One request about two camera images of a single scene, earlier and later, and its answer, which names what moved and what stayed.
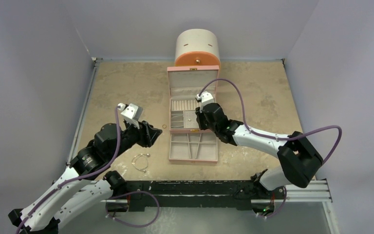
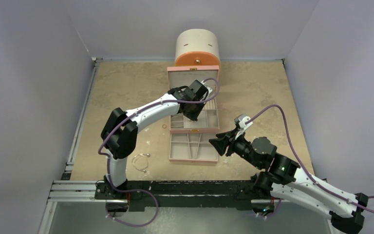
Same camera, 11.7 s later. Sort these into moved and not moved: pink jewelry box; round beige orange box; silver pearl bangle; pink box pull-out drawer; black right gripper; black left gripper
Moved: black right gripper; black left gripper
Not moved: pink box pull-out drawer; pink jewelry box; round beige orange box; silver pearl bangle
